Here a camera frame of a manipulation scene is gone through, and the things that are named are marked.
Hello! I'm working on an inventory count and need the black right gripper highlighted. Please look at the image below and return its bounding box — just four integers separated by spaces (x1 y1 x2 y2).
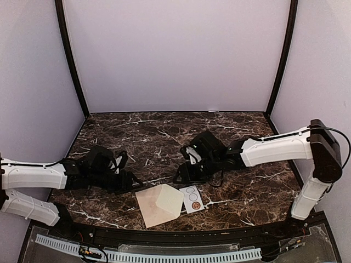
172 155 220 185

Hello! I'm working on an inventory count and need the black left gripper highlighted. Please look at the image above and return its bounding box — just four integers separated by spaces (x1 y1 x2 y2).
89 170 144 196

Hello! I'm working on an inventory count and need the white sticker sheet with seals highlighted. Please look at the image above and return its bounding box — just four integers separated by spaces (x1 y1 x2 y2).
179 186 205 214

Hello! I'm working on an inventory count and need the pink envelope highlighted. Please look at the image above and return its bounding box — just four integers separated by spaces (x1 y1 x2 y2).
135 184 184 228

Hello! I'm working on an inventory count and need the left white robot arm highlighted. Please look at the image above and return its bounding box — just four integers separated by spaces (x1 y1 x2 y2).
1 146 143 239

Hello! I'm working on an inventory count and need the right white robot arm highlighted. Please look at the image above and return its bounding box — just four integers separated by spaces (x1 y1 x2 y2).
173 119 350 238

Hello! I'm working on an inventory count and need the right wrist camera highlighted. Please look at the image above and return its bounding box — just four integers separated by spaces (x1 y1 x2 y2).
180 146 202 165

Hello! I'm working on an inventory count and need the black front table rail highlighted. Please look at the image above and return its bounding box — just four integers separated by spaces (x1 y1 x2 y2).
49 203 309 247

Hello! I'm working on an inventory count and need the white slotted cable duct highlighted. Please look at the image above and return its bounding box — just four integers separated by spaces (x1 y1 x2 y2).
35 234 262 262

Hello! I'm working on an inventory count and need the black left frame post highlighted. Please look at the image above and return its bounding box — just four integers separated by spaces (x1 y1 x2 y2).
54 0 90 118

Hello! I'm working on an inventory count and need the black frame post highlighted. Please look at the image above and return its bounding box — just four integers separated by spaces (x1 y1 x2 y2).
265 0 298 118
54 0 90 118

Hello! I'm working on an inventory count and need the black right frame post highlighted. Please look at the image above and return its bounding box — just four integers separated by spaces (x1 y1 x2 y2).
265 0 298 118

